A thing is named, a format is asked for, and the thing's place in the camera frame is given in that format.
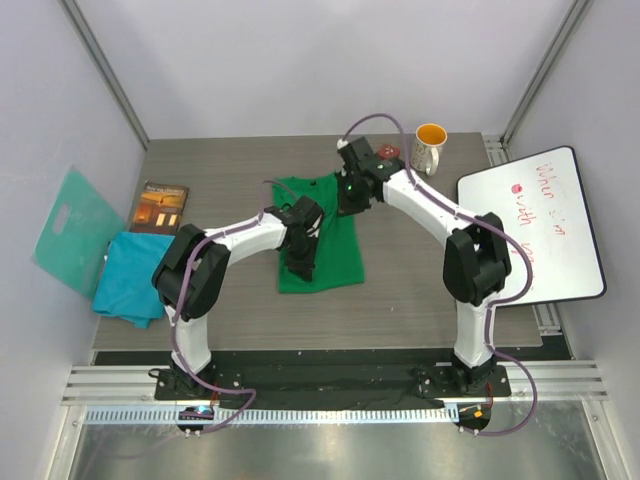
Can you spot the white whiteboard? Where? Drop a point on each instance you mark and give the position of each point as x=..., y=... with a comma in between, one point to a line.
x=542, y=205

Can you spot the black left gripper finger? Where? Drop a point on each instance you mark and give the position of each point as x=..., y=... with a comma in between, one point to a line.
x=305, y=271
x=295, y=267

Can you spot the red cube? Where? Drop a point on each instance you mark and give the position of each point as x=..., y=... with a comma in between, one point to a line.
x=388, y=151

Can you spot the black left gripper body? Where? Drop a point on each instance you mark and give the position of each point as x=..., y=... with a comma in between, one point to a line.
x=303, y=251

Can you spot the blue t shirt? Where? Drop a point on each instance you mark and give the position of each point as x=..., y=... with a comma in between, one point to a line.
x=125, y=287

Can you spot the perforated cable tray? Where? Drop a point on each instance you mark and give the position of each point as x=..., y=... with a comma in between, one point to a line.
x=182, y=415

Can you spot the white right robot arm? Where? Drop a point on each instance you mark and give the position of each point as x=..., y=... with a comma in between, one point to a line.
x=476, y=259

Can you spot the white mug orange inside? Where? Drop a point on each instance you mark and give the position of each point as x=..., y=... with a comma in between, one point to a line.
x=427, y=148

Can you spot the teal plastic cutting board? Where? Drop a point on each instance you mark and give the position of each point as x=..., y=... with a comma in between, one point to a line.
x=76, y=236

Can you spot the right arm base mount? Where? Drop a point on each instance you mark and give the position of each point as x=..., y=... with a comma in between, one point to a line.
x=457, y=380

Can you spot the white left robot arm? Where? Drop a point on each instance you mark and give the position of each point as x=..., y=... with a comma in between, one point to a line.
x=190, y=276

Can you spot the brown book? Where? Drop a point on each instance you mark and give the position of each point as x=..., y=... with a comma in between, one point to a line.
x=159, y=209

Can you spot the green t shirt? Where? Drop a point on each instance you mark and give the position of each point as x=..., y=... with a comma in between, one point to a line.
x=338, y=261

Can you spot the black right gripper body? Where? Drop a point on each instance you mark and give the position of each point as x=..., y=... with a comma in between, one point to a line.
x=349, y=196

